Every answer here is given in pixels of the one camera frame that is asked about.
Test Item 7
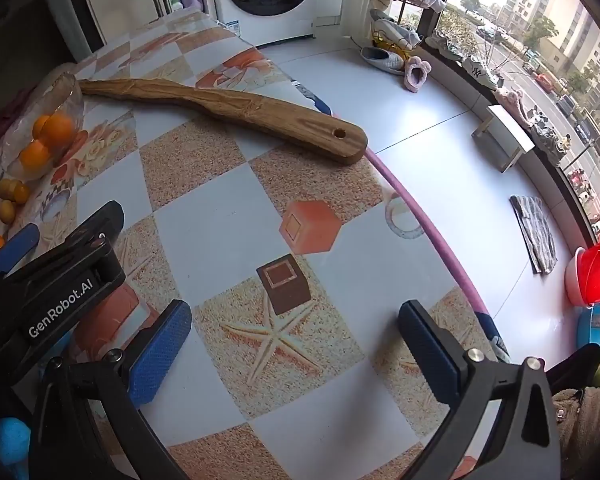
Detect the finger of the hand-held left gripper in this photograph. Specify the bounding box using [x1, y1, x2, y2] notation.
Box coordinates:
[0, 223, 41, 278]
[66, 200, 126, 252]

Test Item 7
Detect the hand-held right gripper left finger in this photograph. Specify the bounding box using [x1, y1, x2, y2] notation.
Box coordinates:
[30, 299, 193, 480]

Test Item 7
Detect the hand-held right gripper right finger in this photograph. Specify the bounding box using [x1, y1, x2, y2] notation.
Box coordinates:
[399, 300, 562, 480]

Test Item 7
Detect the clear glass bowl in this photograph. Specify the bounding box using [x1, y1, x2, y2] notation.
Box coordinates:
[0, 72, 86, 181]

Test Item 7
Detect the magenta cloth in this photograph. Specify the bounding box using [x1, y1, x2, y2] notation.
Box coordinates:
[0, 85, 36, 161]

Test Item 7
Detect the light blue plastic object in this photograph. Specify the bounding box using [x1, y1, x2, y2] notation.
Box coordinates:
[0, 417, 31, 480]

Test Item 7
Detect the pink hula hoop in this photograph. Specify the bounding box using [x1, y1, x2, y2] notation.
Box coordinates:
[364, 147, 491, 317]

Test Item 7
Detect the grey striped floor cloth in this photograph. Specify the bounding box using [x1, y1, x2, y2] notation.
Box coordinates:
[510, 195, 558, 275]

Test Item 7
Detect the pink plastic basin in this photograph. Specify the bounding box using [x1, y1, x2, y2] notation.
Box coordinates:
[565, 247, 593, 307]

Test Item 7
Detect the blue plastic basin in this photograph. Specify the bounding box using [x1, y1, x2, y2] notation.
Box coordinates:
[575, 305, 600, 348]

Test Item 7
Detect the person's olive clothing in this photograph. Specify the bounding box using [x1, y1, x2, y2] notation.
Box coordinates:
[550, 360, 600, 480]

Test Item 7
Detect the red plastic bucket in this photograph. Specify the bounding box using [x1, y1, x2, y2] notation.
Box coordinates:
[577, 234, 600, 306]

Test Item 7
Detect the small white stool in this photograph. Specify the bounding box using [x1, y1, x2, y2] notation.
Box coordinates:
[471, 105, 536, 173]

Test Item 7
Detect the grey shoes pair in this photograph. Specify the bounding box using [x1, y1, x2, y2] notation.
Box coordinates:
[530, 115, 573, 166]

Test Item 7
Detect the white washing machine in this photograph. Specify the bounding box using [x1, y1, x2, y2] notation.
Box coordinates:
[209, 0, 343, 41]

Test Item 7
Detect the pink fluffy slippers pair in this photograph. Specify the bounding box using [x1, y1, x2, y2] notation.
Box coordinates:
[495, 87, 533, 128]

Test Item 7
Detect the pink fluffy slipper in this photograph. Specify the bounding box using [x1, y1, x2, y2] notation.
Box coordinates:
[404, 56, 430, 93]

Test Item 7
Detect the white sneaker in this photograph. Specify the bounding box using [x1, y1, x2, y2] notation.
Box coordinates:
[461, 55, 505, 91]

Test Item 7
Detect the grey slipper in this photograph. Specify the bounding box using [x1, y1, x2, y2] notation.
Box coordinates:
[360, 46, 406, 76]

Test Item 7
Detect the grey sneakers pair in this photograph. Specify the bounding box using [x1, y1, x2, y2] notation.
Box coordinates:
[425, 30, 466, 61]

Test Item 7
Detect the metal shoe rack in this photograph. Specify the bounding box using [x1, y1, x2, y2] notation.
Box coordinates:
[370, 0, 448, 53]

